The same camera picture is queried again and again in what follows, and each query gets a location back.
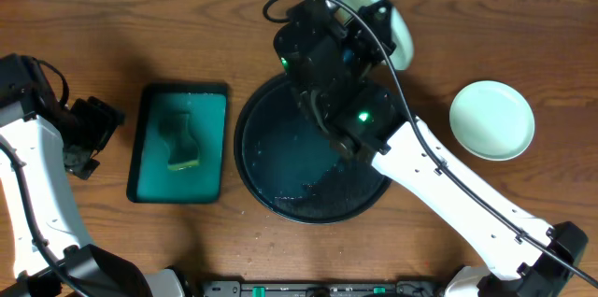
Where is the mint green plate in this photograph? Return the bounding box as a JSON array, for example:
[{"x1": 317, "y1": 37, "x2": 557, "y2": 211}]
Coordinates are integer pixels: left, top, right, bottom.
[
  {"x1": 449, "y1": 80, "x2": 535, "y2": 162},
  {"x1": 306, "y1": 0, "x2": 416, "y2": 72}
]

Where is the green yellow sponge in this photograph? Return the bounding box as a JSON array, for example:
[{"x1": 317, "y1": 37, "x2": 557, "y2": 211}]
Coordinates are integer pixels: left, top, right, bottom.
[{"x1": 158, "y1": 112, "x2": 200, "y2": 171}]

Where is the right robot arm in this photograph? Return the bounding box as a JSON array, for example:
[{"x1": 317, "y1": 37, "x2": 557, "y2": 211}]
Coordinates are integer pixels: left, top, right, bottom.
[{"x1": 274, "y1": 0, "x2": 588, "y2": 296}]

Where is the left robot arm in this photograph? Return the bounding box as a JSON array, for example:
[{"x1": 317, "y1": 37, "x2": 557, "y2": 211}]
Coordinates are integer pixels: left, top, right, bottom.
[{"x1": 1, "y1": 54, "x2": 192, "y2": 297}]

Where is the black rectangular water tray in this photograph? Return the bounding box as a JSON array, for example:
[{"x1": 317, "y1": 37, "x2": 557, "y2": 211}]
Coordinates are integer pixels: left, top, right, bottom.
[{"x1": 126, "y1": 82, "x2": 229, "y2": 205}]

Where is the round black serving tray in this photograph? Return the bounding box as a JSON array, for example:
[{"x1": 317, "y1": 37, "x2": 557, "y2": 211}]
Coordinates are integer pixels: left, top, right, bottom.
[{"x1": 234, "y1": 74, "x2": 392, "y2": 224}]

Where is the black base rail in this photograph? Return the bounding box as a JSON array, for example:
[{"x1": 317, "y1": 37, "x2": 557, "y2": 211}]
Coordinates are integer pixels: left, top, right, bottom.
[{"x1": 197, "y1": 280, "x2": 445, "y2": 297}]

